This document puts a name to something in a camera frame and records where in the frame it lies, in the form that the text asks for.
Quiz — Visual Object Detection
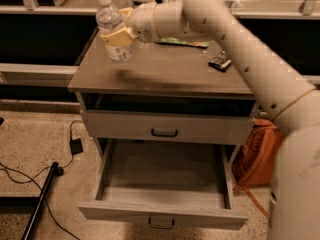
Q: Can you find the open grey lower drawer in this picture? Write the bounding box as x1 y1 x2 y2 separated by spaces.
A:
78 139 248 230

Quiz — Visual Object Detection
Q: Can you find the closed grey upper drawer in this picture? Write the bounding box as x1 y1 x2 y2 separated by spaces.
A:
81 110 254 145

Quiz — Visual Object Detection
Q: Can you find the clear plastic water bottle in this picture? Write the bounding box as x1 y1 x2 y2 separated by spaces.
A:
96 0 131 62

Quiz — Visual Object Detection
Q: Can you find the black cable on floor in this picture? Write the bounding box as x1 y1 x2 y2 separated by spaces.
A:
0 120 83 240

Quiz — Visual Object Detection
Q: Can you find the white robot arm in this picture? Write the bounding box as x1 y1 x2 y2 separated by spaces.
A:
102 0 320 240

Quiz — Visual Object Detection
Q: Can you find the black power adapter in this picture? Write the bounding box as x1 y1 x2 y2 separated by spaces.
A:
69 138 83 155

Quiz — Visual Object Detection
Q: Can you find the black snack bar packet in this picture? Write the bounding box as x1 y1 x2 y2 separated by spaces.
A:
208 51 231 72

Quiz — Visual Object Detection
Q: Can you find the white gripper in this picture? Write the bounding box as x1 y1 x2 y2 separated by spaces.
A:
99 2 157 46

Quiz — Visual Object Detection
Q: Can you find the grey drawer cabinet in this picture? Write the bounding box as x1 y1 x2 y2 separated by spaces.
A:
67 7 261 231

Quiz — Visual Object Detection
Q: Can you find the green snack bag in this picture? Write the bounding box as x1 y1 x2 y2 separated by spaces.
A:
156 38 209 49

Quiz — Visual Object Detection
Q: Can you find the orange backpack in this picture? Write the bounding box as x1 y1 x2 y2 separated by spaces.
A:
232 119 284 218

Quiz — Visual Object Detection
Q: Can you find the black pole on floor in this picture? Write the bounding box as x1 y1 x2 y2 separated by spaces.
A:
21 162 59 240

